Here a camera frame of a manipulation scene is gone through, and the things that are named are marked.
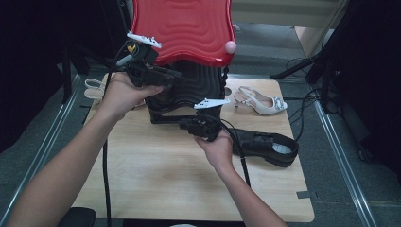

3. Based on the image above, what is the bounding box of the black pole stand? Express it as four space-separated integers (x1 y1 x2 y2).
61 44 121 105

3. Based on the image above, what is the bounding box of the beige slingback heel shoe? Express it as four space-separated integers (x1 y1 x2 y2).
83 78 147 110
233 85 288 116

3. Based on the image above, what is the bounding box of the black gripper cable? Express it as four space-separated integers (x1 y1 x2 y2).
217 118 253 187
102 41 135 227

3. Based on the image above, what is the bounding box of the grey cable plug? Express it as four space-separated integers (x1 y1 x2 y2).
115 54 135 68

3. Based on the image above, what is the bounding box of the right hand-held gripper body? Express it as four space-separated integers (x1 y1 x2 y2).
188 97 232 142

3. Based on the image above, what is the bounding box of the black floor cable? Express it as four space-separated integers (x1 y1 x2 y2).
288 88 323 143

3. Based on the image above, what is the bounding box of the red and black shoe rack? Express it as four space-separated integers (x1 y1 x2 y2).
130 0 237 125

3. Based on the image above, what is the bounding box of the black curtain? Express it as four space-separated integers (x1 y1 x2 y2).
327 0 401 178
0 0 107 154

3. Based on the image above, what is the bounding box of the black tripod stand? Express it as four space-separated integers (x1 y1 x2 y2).
269 0 349 114

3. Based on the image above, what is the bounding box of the person's left hand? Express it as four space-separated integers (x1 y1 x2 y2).
98 73 165 121

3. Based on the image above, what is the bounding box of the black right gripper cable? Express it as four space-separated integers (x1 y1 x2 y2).
217 118 253 187

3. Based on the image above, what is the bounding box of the metal floor rail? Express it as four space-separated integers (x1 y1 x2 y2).
0 74 83 227
313 100 379 227

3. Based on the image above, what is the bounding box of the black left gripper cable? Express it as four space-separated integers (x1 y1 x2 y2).
102 41 135 227

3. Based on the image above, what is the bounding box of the dark cloth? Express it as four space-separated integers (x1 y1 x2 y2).
58 206 97 227

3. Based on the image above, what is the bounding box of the black leather shoe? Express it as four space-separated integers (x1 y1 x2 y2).
147 87 178 112
225 127 300 168

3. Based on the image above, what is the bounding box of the person's right hand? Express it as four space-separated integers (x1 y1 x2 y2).
194 129 235 174

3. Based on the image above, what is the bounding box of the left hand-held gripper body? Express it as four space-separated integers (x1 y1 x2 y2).
115 30 160 89

